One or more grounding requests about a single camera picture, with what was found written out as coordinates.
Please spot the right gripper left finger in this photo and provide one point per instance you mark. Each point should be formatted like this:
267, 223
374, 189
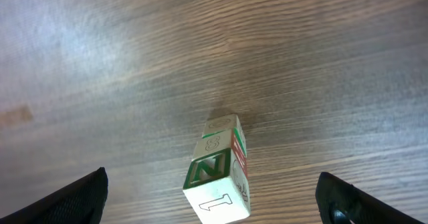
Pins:
81, 202

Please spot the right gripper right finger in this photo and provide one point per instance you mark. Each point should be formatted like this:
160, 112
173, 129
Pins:
340, 202

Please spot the green Z block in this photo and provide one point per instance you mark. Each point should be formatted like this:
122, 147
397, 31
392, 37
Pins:
217, 189

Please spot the red A block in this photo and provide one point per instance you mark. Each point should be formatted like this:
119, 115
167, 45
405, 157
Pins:
231, 138

